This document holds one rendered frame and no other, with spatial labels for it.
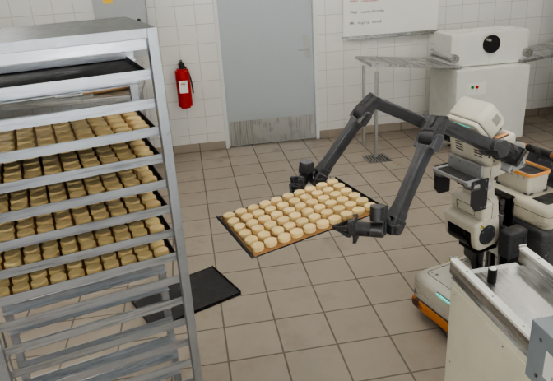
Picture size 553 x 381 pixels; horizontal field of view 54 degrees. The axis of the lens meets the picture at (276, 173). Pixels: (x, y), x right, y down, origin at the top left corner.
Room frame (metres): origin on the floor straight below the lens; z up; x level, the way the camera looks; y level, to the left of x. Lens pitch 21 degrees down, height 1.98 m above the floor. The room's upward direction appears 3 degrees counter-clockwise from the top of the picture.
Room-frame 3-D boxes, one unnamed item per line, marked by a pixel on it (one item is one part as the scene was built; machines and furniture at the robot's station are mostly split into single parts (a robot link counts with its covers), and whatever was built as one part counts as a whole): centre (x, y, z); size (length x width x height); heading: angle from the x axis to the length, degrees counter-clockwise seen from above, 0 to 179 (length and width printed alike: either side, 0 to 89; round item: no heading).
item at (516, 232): (2.43, -1.04, 0.62); 0.28 x 0.27 x 0.25; 24
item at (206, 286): (2.99, 0.63, 0.01); 0.60 x 0.40 x 0.03; 122
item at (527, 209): (2.59, -1.25, 0.59); 0.55 x 0.34 x 0.83; 24
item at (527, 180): (2.60, -1.27, 0.87); 0.23 x 0.15 x 0.11; 24
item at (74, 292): (1.91, 0.79, 0.78); 0.64 x 0.03 x 0.03; 114
